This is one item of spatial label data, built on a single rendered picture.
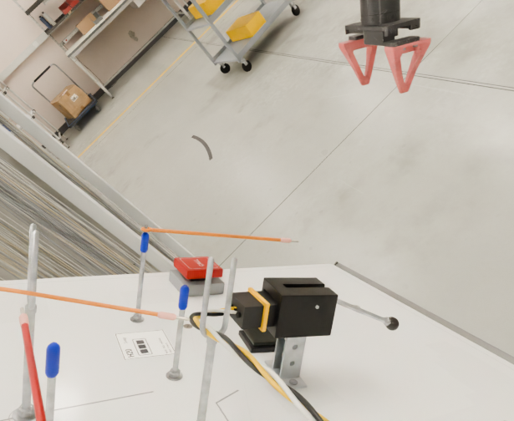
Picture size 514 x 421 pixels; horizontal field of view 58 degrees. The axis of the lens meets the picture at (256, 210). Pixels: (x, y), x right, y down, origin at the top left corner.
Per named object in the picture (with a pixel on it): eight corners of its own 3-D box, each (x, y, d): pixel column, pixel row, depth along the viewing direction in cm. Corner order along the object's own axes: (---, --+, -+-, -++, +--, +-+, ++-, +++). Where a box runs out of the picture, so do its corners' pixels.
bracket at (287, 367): (307, 388, 42) (316, 337, 41) (283, 390, 41) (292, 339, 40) (286, 360, 46) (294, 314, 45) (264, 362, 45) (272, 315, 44)
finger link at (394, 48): (394, 100, 66) (393, 32, 62) (365, 93, 72) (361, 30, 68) (432, 88, 68) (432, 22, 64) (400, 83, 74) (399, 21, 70)
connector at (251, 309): (288, 324, 41) (292, 303, 40) (238, 329, 38) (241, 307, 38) (272, 309, 43) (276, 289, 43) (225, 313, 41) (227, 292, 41)
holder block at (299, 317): (330, 336, 42) (338, 295, 41) (274, 338, 40) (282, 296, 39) (309, 315, 46) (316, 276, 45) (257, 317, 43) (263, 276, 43)
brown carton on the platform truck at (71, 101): (83, 101, 756) (66, 85, 737) (93, 99, 711) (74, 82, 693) (67, 119, 745) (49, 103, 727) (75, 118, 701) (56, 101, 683)
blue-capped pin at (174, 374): (184, 380, 40) (195, 288, 39) (167, 382, 40) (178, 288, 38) (180, 371, 42) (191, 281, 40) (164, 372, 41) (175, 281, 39)
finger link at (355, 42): (365, 93, 72) (362, 30, 68) (340, 88, 78) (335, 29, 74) (401, 83, 74) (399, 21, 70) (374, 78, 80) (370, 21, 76)
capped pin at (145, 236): (146, 321, 50) (156, 225, 48) (134, 324, 49) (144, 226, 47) (139, 315, 51) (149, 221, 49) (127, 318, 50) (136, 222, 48)
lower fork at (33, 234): (11, 408, 34) (17, 222, 31) (38, 403, 35) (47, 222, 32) (12, 426, 32) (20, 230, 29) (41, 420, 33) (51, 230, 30)
